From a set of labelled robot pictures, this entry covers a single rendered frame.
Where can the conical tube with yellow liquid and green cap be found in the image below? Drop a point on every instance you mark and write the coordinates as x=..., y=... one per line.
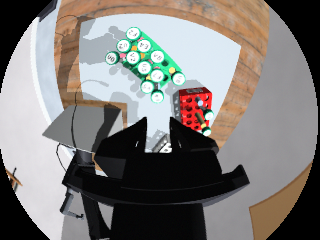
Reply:
x=205, y=129

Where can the red test tube rack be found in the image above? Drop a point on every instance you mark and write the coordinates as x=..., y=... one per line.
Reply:
x=187, y=98

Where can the white tube rack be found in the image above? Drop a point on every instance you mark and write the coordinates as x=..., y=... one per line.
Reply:
x=164, y=143

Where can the green test tube rack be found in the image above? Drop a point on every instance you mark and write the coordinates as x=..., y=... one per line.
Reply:
x=165, y=65

